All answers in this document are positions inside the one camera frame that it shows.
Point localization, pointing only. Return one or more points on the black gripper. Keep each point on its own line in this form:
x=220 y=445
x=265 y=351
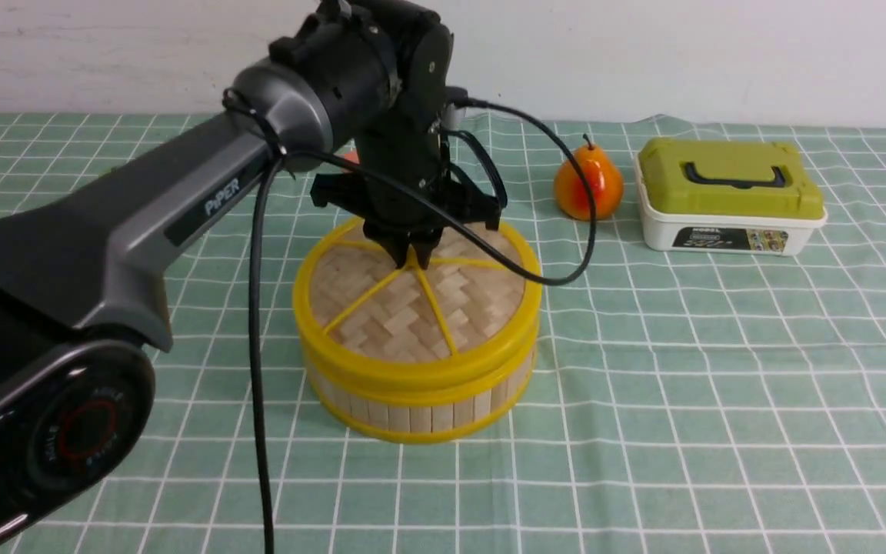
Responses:
x=406 y=187

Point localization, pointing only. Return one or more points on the yellow woven steamer lid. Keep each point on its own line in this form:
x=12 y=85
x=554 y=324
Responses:
x=407 y=335

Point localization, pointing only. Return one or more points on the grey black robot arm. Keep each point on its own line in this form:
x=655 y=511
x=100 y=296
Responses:
x=81 y=278

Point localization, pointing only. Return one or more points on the bamboo steamer basket yellow rims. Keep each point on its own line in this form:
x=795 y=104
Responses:
x=426 y=416

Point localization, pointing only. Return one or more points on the orange toy pear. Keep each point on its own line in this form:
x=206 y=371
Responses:
x=599 y=184

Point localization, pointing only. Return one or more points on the green lidded white box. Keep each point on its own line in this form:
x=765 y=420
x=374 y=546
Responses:
x=754 y=198

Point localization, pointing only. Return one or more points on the green checkered tablecloth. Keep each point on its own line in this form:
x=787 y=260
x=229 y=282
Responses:
x=681 y=403

